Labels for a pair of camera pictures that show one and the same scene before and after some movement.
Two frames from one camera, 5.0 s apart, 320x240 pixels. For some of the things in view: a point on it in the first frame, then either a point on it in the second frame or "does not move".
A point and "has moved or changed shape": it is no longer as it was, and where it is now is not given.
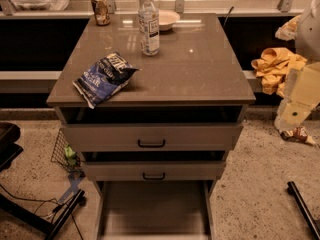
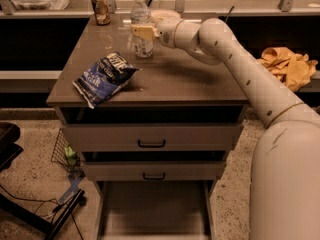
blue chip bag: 105,78 does not move
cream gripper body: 308,39 to 165,31
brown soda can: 99,2 does not move
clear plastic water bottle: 149,31 has moved or changed shape
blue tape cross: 74,180 does not move
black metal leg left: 40,222 does not move
